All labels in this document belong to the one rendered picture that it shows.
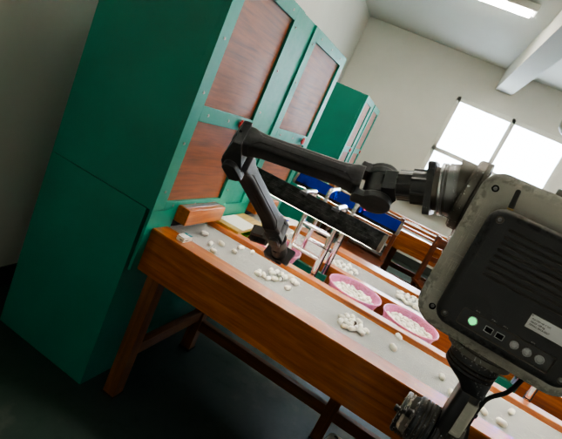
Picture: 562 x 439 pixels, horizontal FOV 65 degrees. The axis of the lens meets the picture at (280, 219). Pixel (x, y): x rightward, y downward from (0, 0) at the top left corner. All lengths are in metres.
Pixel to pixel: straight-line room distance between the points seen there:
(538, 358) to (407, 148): 5.97
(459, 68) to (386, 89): 1.00
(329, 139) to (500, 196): 3.62
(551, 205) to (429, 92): 5.94
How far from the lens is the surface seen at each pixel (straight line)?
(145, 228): 1.76
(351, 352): 1.55
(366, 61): 6.96
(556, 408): 2.40
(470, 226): 0.94
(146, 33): 1.81
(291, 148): 1.10
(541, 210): 0.95
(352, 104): 4.48
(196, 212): 1.87
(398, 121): 6.79
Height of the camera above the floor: 1.40
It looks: 14 degrees down
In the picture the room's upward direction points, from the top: 25 degrees clockwise
